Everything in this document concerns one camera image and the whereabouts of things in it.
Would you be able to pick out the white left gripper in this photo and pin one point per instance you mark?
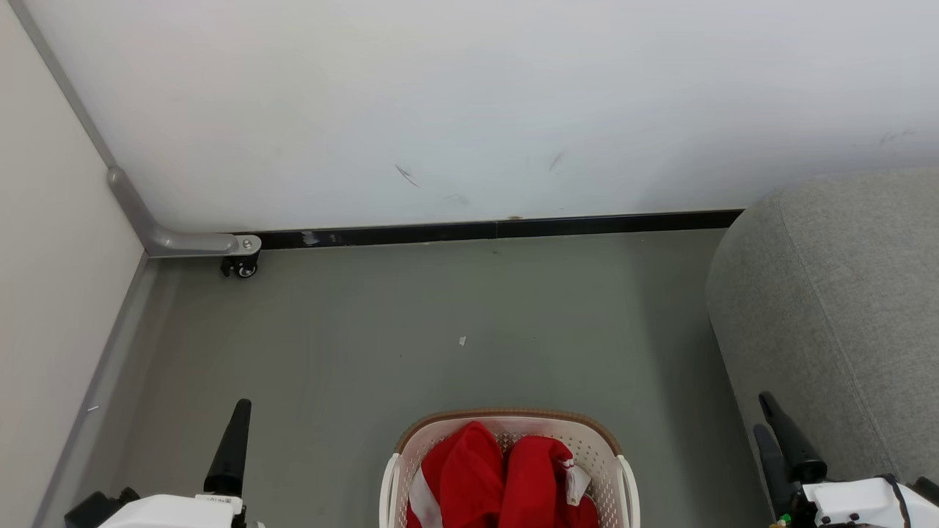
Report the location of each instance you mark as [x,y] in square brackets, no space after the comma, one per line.
[169,513]

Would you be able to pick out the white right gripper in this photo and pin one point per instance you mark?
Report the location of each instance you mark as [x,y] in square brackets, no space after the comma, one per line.
[858,502]

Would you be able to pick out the red and white garment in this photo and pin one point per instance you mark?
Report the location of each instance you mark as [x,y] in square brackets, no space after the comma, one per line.
[469,469]

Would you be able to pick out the grey fabric sofa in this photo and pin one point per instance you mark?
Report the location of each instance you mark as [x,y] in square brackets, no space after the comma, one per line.
[836,308]

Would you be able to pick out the small black caster wheel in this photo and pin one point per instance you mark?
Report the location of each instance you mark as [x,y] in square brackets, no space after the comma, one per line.
[242,268]

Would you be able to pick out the white perforated laundry basket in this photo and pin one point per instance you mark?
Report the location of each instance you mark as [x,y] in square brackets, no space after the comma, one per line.
[594,440]

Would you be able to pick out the grey metal partition foot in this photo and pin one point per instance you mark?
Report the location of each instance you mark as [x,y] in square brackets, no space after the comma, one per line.
[183,242]

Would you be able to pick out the black baseboard strip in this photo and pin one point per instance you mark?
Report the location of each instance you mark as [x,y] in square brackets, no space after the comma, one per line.
[513,229]

